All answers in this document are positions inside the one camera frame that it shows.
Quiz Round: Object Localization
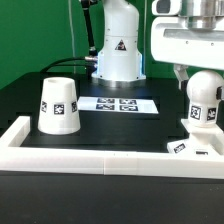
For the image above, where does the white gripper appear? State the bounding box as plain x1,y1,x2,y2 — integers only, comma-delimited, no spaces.
151,17,224,100

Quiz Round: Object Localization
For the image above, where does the white lamp bulb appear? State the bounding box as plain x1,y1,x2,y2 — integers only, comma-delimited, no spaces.
187,70,224,128

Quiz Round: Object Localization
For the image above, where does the white lamp base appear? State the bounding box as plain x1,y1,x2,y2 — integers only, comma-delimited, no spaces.
167,119,224,157

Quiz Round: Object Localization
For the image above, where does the white conical lamp shade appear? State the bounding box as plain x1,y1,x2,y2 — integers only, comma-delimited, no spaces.
38,77,81,135

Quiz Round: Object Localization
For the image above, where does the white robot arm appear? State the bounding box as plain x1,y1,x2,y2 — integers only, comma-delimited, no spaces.
93,0,224,88

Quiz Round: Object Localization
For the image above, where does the white marker sheet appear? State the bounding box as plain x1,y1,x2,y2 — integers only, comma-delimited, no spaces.
78,96,158,114

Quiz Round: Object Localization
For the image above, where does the white U-shaped fence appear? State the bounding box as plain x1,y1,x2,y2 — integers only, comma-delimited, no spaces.
0,116,224,179

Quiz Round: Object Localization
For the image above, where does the black cable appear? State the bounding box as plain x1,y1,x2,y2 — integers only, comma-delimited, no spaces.
40,0,100,73

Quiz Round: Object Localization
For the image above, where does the white cable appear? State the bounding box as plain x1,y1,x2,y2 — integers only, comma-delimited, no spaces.
67,0,78,74

